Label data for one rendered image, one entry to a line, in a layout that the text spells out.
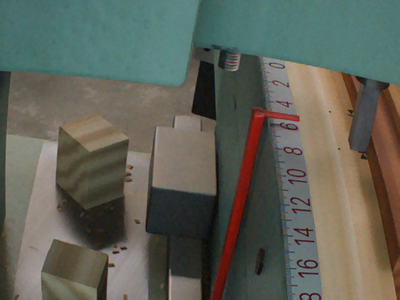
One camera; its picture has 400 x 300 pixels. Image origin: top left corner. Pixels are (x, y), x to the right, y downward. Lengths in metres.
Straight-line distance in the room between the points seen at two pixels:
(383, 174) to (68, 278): 0.18
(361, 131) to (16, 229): 0.26
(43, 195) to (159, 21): 0.32
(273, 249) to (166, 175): 0.22
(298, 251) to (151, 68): 0.08
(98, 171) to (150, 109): 1.80
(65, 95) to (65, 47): 2.10
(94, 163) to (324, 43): 0.26
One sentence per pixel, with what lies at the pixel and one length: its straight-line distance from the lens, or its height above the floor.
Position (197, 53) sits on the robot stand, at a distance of 1.07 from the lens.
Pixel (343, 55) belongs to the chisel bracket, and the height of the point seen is 1.01.
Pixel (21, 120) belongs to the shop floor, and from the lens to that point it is 2.27.
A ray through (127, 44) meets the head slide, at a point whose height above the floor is 1.02.
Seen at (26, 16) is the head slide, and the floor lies 1.02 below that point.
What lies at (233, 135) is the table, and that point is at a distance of 0.51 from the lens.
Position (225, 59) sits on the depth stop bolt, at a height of 0.96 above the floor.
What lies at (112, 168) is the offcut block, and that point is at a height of 0.83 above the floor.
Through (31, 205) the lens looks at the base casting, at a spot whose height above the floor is 0.80.
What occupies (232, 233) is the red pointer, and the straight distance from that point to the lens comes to 0.42.
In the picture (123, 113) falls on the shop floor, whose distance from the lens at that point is 2.33.
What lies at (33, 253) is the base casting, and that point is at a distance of 0.54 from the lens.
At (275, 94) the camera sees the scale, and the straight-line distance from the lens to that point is 0.41.
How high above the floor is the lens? 1.14
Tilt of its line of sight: 31 degrees down
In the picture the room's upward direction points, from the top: 10 degrees clockwise
